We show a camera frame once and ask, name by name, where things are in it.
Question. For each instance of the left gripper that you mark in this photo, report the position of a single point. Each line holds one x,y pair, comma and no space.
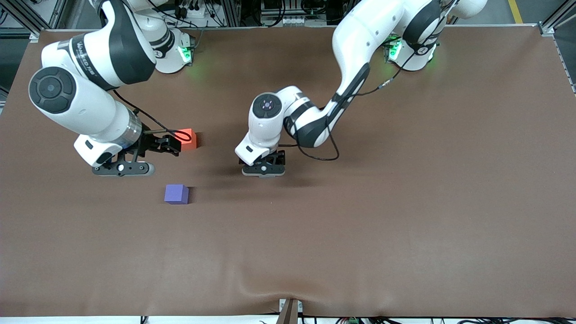
281,157

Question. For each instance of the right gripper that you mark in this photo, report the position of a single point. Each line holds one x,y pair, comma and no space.
148,142

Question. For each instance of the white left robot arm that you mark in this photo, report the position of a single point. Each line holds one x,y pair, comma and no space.
360,36

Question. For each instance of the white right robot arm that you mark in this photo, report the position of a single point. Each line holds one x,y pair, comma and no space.
81,103

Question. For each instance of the orange foam block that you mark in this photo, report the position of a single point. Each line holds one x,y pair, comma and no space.
192,143

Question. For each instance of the purple foam block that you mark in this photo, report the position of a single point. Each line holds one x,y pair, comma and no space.
176,194

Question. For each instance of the brown table mat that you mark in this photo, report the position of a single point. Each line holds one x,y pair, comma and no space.
360,247

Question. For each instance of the white power strip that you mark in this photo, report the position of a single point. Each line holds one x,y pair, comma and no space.
198,11

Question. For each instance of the green terminal connector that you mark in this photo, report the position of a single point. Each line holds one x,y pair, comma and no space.
353,321

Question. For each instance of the metal clamp bracket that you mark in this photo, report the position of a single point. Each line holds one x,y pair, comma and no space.
289,311

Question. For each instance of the aluminium frame post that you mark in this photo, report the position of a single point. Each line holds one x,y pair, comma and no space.
555,18
33,15

